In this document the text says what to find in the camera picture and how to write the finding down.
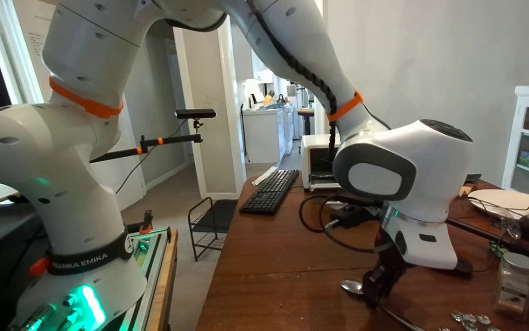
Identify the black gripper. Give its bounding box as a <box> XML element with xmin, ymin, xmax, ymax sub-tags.
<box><xmin>361</xmin><ymin>243</ymin><xmax>407</xmax><ymax>307</ymax></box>

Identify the silver spoon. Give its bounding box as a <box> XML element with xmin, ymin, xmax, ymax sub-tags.
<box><xmin>339</xmin><ymin>279</ymin><xmax>424</xmax><ymax>331</ymax></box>

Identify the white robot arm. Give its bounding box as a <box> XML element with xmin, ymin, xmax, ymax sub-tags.
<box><xmin>0</xmin><ymin>0</ymin><xmax>471</xmax><ymax>331</ymax></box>

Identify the glass spice jar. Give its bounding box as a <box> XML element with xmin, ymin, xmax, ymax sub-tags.
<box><xmin>493</xmin><ymin>252</ymin><xmax>529</xmax><ymax>320</ymax></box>

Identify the white plate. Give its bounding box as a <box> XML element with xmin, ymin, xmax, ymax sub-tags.
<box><xmin>468</xmin><ymin>189</ymin><xmax>529</xmax><ymax>221</ymax></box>

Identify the black computer keyboard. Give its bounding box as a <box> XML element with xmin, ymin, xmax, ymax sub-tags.
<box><xmin>240</xmin><ymin>169</ymin><xmax>297</xmax><ymax>215</ymax></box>

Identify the black folding chair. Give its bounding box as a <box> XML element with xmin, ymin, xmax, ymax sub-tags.
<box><xmin>187</xmin><ymin>197</ymin><xmax>236</xmax><ymax>261</ymax></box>

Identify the black cable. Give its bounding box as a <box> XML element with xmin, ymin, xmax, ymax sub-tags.
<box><xmin>297</xmin><ymin>193</ymin><xmax>376</xmax><ymax>254</ymax></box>

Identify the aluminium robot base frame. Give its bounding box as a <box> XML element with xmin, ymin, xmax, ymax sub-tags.
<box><xmin>5</xmin><ymin>228</ymin><xmax>177</xmax><ymax>331</ymax></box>

